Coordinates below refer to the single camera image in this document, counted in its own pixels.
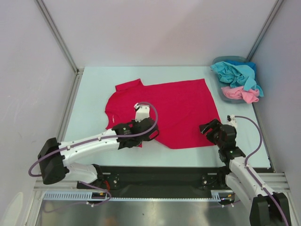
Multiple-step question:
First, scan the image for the red t shirt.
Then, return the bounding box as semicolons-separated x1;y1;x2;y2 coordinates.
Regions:
105;79;220;149

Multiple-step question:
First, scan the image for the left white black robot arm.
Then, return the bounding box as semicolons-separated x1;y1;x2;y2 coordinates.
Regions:
38;118;159;188

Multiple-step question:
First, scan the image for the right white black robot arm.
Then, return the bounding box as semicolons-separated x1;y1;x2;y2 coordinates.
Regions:
199;115;292;226

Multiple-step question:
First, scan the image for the pink t shirt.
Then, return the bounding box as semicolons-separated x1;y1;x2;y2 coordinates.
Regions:
222;86;260;104

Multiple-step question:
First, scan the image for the light blue t shirt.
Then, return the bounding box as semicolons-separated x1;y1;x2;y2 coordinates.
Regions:
210;61;264;97

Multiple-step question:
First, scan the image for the grey plastic bin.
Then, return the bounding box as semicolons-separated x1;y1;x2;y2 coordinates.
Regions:
210;56;264;104

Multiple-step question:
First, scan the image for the dark blue t shirt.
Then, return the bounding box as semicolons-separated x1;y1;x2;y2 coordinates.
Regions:
225;60;257;73

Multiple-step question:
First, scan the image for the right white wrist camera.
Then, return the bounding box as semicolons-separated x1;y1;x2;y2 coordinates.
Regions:
227;114;238;128

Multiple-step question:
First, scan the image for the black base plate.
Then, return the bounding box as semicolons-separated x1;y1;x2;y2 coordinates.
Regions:
77;166;229;199

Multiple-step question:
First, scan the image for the right light blue cable duct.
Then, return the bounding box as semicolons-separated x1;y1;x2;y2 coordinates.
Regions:
211;190;236;202

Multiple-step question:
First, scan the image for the light blue cable duct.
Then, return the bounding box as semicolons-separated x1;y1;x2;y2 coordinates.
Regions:
43;191;108;201
211;190;236;202

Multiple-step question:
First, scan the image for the left aluminium frame post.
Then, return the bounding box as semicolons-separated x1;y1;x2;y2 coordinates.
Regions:
34;0;84;76

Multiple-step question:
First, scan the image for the aluminium frame post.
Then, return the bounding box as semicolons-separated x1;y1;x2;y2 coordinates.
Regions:
246;0;286;61
34;0;84;76

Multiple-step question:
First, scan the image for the left light blue cable duct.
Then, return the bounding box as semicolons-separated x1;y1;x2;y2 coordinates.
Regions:
43;191;108;201

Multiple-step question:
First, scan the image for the right aluminium frame post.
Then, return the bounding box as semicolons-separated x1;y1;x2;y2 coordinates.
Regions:
246;0;286;61

